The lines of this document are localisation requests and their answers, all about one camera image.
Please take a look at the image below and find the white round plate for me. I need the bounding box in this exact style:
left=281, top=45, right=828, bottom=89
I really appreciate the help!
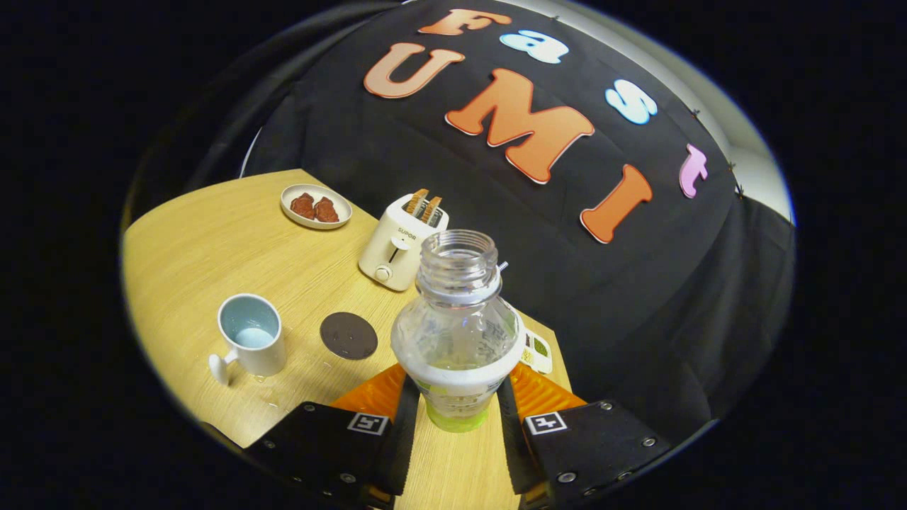
left=281, top=183, right=353, bottom=230

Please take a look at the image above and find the white divided dish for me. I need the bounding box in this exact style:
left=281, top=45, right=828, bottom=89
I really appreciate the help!
left=519, top=327, right=553, bottom=375

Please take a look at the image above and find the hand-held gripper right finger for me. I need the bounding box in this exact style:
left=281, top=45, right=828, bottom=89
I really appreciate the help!
left=496, top=361, right=672, bottom=509

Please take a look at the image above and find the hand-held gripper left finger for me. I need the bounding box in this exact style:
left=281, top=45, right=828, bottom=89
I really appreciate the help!
left=244, top=363, right=422, bottom=507

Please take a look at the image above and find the white cup blue inside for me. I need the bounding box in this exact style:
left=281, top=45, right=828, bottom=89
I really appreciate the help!
left=208, top=293, right=288, bottom=386

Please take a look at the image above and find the dark brown round coaster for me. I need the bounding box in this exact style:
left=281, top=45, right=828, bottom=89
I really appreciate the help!
left=320, top=312, right=378, bottom=361

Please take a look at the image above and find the white toaster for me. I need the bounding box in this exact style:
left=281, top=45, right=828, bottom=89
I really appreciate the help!
left=358, top=193, right=450, bottom=292

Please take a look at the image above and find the clear juice bottle green base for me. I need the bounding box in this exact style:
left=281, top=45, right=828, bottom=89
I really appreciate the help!
left=390, top=229, right=526, bottom=434

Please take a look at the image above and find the wooden table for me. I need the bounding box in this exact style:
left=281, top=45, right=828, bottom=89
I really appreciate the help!
left=122, top=169, right=573, bottom=510

